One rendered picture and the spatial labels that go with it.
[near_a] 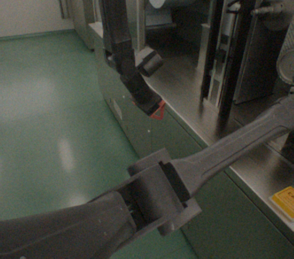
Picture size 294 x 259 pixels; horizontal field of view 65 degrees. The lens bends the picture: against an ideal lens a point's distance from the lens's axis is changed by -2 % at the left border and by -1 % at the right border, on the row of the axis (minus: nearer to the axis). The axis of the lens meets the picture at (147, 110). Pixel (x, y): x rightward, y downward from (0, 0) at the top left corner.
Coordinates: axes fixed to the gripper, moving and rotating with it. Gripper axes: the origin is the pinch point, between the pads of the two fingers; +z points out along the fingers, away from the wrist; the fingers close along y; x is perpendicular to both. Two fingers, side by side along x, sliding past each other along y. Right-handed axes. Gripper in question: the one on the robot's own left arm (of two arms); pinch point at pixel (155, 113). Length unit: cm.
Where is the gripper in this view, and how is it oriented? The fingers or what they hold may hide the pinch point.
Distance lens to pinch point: 78.4
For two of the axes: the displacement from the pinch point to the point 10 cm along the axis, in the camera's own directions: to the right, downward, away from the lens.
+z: 4.1, 5.7, 7.2
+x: -7.2, 6.8, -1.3
